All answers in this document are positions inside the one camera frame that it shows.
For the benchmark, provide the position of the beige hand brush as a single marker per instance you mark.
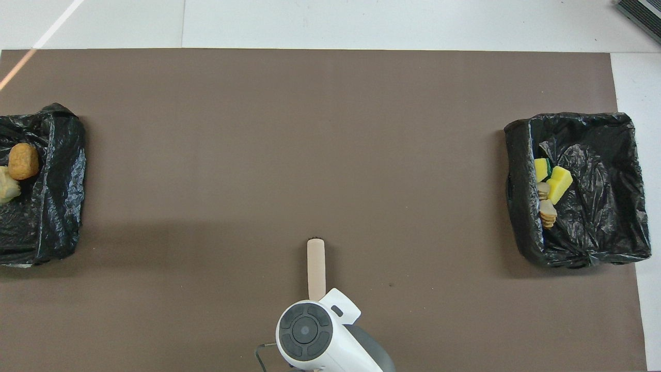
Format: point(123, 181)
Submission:
point(316, 268)

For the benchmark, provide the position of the yellow sponge with green pad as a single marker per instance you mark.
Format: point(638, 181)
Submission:
point(540, 169)

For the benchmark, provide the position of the pale bread chunk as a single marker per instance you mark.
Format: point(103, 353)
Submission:
point(548, 213)
point(543, 190)

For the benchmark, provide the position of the yellow sponge piece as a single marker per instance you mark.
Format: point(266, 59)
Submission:
point(561, 185)

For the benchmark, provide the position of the brown bread roll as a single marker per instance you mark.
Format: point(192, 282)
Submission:
point(23, 161)

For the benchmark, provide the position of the striped croissant piece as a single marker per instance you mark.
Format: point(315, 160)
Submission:
point(8, 188)

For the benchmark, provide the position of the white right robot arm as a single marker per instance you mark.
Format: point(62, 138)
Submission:
point(320, 336)

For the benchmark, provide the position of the bin with black bag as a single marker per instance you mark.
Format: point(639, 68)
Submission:
point(599, 206)
point(57, 206)

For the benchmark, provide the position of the brown table mat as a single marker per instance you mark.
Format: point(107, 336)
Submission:
point(258, 129)

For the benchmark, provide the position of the dark grey ribbed device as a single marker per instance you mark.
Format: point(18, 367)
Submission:
point(643, 15)

